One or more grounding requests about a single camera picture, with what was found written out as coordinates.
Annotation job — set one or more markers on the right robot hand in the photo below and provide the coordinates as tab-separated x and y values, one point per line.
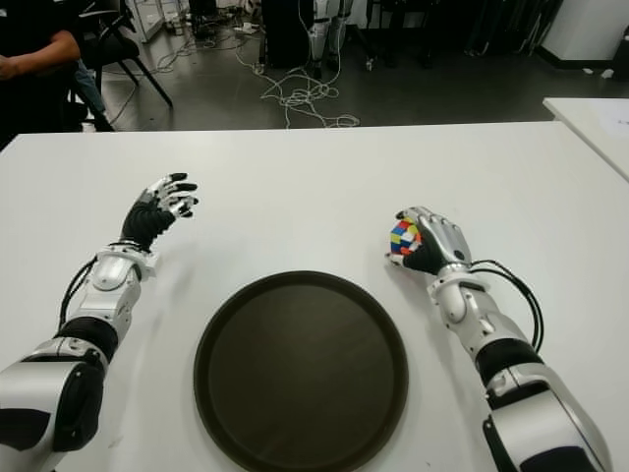
444	241

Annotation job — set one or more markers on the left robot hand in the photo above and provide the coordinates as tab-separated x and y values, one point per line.
145	221

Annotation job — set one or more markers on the colourful Rubik's cube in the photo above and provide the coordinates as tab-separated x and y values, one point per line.
405	238

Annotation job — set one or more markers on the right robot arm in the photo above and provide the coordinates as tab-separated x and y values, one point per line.
457	295

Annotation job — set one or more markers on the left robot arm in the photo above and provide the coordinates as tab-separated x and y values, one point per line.
110	275

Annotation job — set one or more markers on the dark brown round plate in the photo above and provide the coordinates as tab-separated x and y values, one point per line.
300	369

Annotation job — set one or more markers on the black chair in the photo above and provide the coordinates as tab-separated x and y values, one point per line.
118	44

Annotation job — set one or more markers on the white side table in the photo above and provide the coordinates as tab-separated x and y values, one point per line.
599	128

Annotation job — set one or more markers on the black wheeled stand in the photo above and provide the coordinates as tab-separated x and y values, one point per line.
368	61

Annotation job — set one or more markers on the glass display cabinet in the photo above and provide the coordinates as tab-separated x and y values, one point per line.
147	19

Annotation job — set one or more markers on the seated person black shirt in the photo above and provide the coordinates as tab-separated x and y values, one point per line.
29	44

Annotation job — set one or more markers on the dark clothes rack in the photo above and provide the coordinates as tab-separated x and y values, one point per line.
501	24

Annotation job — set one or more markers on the crumpled white paper scrap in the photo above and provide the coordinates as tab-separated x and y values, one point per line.
608	73

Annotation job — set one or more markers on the black cabinet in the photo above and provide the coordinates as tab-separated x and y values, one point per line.
285	29

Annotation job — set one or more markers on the white standing humanoid robot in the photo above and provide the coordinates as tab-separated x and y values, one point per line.
318	34

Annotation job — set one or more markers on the white pillar black base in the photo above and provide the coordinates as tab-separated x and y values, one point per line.
585	24

